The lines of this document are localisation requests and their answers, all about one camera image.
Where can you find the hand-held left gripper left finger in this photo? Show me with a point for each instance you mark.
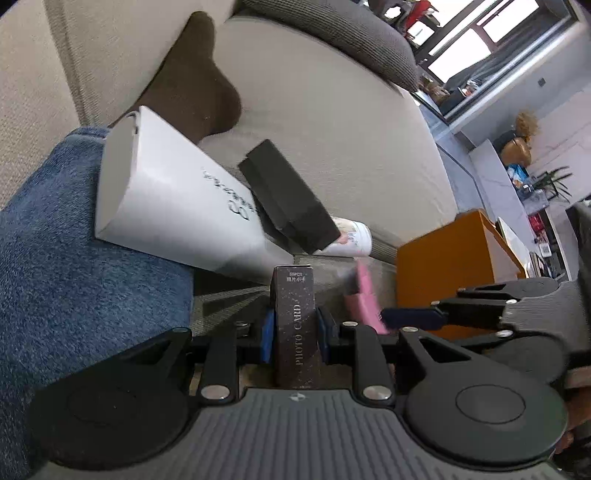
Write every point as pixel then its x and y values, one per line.
pixel 268 337

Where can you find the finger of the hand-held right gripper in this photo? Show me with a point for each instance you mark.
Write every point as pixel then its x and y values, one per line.
pixel 411 317

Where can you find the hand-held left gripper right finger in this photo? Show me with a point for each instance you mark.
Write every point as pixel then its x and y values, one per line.
pixel 324 337

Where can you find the dark brown card box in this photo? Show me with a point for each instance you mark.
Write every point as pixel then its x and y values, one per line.
pixel 295 323

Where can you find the pink packet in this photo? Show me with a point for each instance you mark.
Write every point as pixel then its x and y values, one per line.
pixel 364 295

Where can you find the orange cardboard box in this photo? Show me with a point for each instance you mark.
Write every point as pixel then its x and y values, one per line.
pixel 438 263

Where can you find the long white box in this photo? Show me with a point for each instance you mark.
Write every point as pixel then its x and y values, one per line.
pixel 161 207

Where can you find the marble top coffee table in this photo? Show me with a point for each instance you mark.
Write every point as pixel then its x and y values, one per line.
pixel 512 244

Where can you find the white printed tube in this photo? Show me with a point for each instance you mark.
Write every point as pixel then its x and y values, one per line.
pixel 358 237

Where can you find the green leafy plant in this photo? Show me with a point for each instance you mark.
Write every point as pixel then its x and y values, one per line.
pixel 551 182

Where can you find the dark grey square box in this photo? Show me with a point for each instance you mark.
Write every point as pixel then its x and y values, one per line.
pixel 286 198

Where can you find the blue snack bag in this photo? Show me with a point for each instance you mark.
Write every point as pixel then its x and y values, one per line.
pixel 517 173

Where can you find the white marble cabinet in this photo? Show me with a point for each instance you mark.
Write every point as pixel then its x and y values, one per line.
pixel 485 161

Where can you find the brown vase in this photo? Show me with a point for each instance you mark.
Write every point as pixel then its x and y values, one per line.
pixel 515 150

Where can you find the beige sofa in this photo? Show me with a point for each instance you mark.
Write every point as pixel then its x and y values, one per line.
pixel 323 152

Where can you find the dried plant bunch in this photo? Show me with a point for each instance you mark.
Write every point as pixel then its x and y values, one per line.
pixel 526 124

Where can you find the person's left leg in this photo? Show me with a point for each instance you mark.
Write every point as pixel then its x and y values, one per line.
pixel 69 300

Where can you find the person's left brown sock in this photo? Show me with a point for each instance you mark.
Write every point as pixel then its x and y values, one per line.
pixel 194 92

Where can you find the glass balcony door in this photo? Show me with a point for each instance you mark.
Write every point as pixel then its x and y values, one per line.
pixel 485 41

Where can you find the houndstooth pillow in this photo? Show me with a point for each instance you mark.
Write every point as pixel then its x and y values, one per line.
pixel 351 37

